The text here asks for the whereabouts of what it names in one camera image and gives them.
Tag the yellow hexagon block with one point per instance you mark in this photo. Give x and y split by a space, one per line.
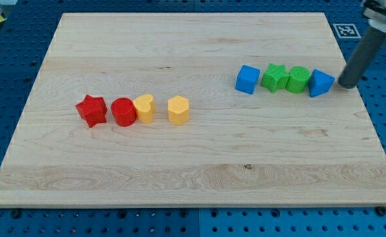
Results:
178 110

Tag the black bolt left front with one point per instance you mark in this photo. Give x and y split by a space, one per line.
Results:
15 213

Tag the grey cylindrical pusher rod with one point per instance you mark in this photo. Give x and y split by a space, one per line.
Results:
362 57

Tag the red cylinder block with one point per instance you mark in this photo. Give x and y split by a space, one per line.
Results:
123 111

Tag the green star block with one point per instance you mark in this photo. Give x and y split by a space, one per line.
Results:
275 77

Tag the red star block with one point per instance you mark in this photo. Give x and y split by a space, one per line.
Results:
93 110

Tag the black bolt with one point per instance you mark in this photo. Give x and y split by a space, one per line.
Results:
15 213
381 211

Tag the white fiducial marker tag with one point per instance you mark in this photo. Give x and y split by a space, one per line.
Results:
346 31

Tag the black bolt right front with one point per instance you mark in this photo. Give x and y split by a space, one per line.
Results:
381 211

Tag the green cylinder block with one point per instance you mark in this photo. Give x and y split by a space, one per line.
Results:
298 79

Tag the wooden board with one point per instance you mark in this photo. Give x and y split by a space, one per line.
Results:
237 150

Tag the blue triangle block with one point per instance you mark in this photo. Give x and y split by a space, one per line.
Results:
319 83

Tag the yellow heart block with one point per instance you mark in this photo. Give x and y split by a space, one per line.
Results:
145 108

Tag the blue cube block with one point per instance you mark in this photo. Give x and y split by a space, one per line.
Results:
247 79

